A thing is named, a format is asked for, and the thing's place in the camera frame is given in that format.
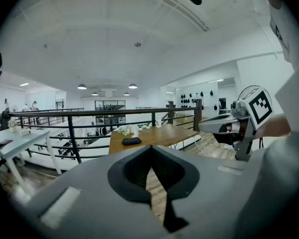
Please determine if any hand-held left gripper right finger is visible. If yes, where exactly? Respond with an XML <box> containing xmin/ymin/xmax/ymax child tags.
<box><xmin>151</xmin><ymin>145</ymin><xmax>262</xmax><ymax>239</ymax></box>

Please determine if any white floor cable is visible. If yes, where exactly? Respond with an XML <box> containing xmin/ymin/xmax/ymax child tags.
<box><xmin>193</xmin><ymin>137</ymin><xmax>208</xmax><ymax>157</ymax></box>

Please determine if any person's right forearm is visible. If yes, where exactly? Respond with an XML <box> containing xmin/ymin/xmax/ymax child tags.
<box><xmin>258</xmin><ymin>115</ymin><xmax>292</xmax><ymax>138</ymax></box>

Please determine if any black metal railing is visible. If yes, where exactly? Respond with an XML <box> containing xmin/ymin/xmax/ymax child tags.
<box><xmin>4</xmin><ymin>99</ymin><xmax>203</xmax><ymax>164</ymax></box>

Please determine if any person's grey shirt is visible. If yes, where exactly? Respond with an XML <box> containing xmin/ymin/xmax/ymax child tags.
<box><xmin>266</xmin><ymin>0</ymin><xmax>299</xmax><ymax>67</ymax></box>

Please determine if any black glasses case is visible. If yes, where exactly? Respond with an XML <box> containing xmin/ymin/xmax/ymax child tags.
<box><xmin>121</xmin><ymin>137</ymin><xmax>142</xmax><ymax>146</ymax></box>

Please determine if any group of black hanging caps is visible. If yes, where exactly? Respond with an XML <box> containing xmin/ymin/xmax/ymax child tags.
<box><xmin>180</xmin><ymin>90</ymin><xmax>222</xmax><ymax>111</ymax></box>

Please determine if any brown wooden table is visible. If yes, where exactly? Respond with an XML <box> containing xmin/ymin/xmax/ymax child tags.
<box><xmin>109</xmin><ymin>123</ymin><xmax>200</xmax><ymax>155</ymax></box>

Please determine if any white desk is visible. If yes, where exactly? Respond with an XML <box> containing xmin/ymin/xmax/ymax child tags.
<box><xmin>0</xmin><ymin>127</ymin><xmax>63</xmax><ymax>196</ymax></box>

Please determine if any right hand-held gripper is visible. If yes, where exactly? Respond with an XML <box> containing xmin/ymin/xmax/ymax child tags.
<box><xmin>198</xmin><ymin>85</ymin><xmax>275</xmax><ymax>162</ymax></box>

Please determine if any pastel flower bouquet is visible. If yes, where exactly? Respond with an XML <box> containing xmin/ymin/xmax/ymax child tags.
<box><xmin>118</xmin><ymin>124</ymin><xmax>140</xmax><ymax>136</ymax></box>

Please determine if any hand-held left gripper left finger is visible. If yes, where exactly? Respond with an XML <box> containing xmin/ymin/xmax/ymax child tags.
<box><xmin>27</xmin><ymin>145</ymin><xmax>170</xmax><ymax>239</ymax></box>

